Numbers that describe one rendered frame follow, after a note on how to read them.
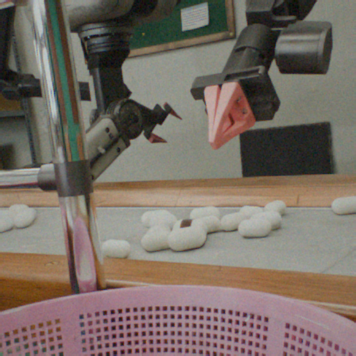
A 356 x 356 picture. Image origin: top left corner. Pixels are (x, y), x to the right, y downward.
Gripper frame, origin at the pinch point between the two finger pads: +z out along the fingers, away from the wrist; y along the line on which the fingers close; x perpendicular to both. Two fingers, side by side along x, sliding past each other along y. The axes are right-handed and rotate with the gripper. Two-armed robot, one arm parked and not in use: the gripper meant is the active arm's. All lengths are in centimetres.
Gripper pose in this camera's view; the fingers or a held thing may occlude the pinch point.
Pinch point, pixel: (214, 141)
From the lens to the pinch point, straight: 66.1
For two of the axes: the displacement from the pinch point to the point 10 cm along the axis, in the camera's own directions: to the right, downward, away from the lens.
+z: -3.5, 7.5, -5.7
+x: 4.4, 6.7, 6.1
